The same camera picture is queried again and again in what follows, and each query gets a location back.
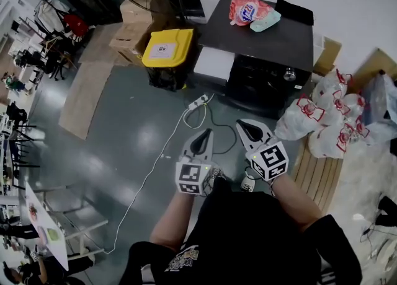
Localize person's right forearm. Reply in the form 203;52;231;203
269;173;323;232

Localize white table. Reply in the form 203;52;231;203
24;181;69;271

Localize white cable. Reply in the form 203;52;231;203
103;91;215;255

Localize black coat rack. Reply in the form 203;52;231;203
33;0;94;50

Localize yellow lidded waste bin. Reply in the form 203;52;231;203
141;28;195;92

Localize person's right white shoe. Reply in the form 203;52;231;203
239;174;257;192

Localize red hanging bag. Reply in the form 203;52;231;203
63;14;90;38

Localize person's white shoe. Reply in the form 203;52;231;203
239;174;257;192
203;167;228;189

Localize pile of clear plastic bags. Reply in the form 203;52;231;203
274;66;373;159

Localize black table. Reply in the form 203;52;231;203
194;0;314;120

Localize black cable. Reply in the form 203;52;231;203
203;102;240;155

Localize flat cardboard sheet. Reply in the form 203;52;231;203
58;25;125;141

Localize black bag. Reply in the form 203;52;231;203
374;195;397;227

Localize black flat pouch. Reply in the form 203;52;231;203
274;0;315;27

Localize pale green pouch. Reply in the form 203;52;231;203
249;9;282;33

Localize red detergent refill bag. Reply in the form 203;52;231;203
228;0;277;27

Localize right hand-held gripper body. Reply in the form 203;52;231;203
244;139;290;183

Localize white power strip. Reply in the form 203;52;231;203
187;92;209;112

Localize person's black trousers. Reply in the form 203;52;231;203
209;177;274;198

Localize person's left white shoe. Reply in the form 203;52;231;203
203;167;228;189

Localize wooden slatted pallet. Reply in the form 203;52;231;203
290;131;344;214

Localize brown cardboard board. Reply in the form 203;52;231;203
350;47;397;92

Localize person's black t-shirt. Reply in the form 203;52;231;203
119;184;364;285

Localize small cardboard box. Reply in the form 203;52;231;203
313;34;342;76

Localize group of black chairs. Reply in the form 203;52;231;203
0;100;41;191

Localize person's left forearm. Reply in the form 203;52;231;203
149;190;199;252

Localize bluish plastic bag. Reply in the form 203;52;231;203
361;72;397;147

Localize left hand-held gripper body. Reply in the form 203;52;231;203
175;153;216;197

